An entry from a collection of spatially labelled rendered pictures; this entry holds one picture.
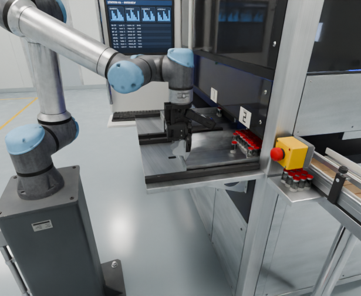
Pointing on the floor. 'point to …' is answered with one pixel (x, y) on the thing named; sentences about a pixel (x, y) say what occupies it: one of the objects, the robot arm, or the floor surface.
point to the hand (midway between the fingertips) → (186, 157)
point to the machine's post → (278, 129)
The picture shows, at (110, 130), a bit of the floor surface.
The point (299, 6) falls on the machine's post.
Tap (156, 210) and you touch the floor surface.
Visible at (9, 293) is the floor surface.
